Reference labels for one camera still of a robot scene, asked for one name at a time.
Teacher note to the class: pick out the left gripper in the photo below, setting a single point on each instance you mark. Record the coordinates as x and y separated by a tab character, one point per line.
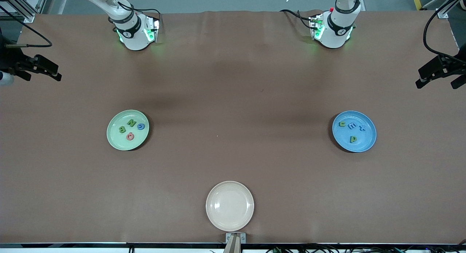
459	64

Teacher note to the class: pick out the green plate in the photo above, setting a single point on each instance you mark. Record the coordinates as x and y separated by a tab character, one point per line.
116	138

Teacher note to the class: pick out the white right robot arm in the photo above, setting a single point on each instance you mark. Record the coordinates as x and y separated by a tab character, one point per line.
134	38

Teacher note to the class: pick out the blue plate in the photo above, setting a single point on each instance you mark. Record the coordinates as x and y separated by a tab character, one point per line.
342	141

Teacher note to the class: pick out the green letter B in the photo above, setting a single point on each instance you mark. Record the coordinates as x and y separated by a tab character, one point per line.
122	129

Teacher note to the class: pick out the blue letter G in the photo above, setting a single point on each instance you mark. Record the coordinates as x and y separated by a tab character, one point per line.
139	126

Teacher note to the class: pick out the green letter p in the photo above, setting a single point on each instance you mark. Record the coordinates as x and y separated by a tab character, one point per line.
352	139

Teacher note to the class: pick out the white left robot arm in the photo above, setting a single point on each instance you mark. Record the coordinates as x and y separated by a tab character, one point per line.
336	34

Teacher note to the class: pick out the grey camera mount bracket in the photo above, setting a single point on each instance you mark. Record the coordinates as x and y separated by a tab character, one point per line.
236	242

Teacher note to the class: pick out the green letter N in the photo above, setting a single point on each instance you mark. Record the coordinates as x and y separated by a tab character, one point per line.
131	123

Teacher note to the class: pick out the blue letter t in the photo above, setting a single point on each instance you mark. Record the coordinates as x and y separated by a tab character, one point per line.
361	128

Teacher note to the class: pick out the red letter Q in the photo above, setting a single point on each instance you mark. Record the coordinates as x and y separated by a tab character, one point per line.
127	137

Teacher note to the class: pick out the blue letter m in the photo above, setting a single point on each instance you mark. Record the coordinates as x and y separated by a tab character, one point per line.
352	126

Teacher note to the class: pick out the green letter c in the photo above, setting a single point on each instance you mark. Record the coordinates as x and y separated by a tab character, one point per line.
341	124

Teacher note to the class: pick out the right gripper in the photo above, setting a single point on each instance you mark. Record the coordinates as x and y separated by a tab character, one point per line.
10	60

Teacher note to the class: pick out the brown table mat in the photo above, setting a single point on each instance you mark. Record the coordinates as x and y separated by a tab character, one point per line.
233	82

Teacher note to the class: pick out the beige plate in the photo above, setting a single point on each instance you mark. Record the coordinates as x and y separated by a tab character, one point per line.
229	205

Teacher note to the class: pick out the aluminium frame post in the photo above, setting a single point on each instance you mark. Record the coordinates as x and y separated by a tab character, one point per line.
30	17
442	13

